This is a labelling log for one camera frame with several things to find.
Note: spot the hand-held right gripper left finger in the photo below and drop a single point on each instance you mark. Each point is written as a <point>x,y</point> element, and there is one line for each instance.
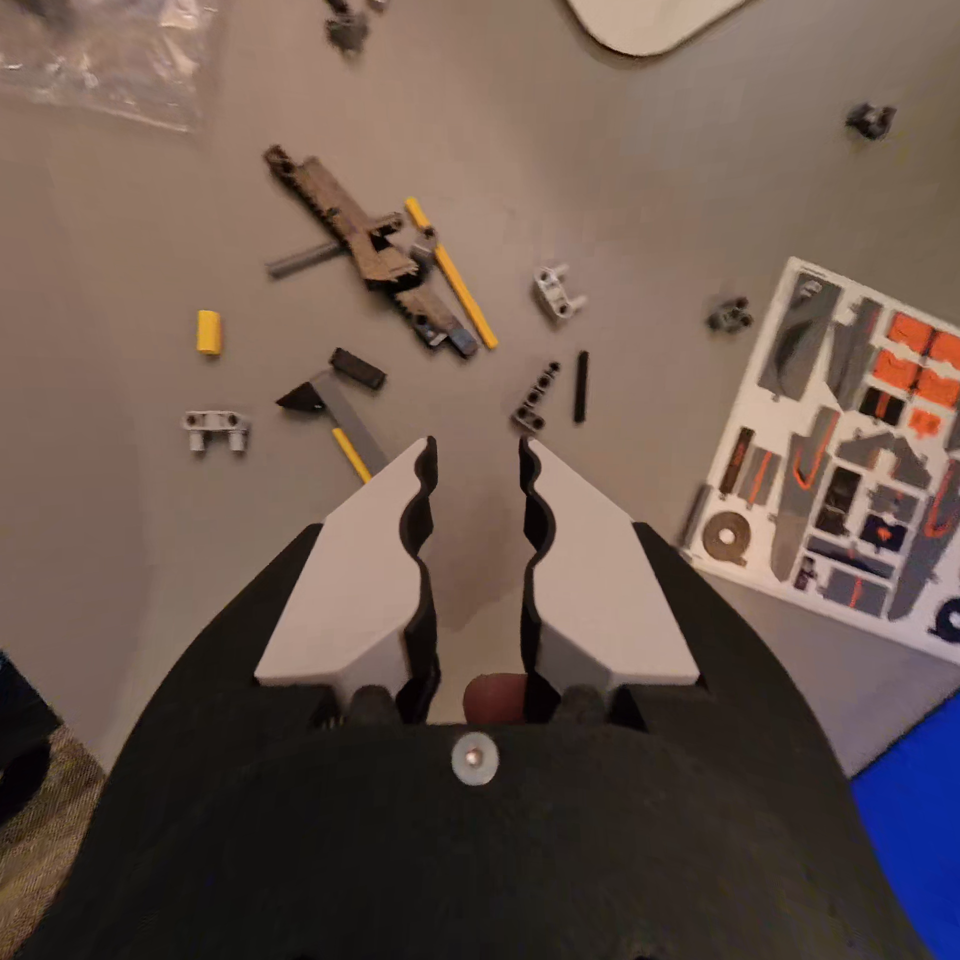
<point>345,600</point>

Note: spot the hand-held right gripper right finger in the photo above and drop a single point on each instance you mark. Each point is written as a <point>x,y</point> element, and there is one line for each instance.
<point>607,600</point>

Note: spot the dark grey lego beam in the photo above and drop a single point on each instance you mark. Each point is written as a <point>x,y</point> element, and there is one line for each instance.
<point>536,397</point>

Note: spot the short yellow lego axle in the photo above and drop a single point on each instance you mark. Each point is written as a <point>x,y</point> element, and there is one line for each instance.
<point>351,454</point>

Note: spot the medium grey lego beam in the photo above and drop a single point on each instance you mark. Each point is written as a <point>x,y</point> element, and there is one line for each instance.
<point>349,416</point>

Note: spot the black triangular lego piece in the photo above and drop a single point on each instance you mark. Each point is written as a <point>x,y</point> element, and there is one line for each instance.
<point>304,399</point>

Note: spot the short black lego axle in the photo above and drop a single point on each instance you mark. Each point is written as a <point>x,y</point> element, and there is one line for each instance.
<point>581,386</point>

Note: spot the light grey lego pin connector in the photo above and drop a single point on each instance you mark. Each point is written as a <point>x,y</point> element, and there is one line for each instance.
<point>216,424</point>
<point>559,292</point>

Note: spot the black lego brick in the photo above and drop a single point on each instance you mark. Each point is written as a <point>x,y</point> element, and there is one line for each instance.
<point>358,367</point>

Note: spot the lego sticker sheet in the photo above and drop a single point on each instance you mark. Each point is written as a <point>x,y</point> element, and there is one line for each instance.
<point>825,450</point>

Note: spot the short yellow lego tube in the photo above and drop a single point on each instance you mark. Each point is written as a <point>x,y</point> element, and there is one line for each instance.
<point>209,332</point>

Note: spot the small black lego connector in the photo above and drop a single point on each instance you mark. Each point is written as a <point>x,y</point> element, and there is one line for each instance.
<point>729,315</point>

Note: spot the long yellow lego axle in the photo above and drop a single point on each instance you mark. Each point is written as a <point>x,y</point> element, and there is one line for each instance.
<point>457,285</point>

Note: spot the black lego rack assembly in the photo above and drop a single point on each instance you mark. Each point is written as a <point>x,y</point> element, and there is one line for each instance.
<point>352,217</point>

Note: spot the small black lego piece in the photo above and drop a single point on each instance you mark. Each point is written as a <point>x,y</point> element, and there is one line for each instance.
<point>870,120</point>

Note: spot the blue plastic bin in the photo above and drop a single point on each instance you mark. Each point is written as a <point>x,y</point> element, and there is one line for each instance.
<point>915,825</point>

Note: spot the white book stand wooden board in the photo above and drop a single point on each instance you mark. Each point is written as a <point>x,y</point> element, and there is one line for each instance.
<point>660,22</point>

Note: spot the clear plastic zip bag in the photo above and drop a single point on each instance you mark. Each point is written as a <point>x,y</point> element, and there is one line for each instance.
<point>105,60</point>

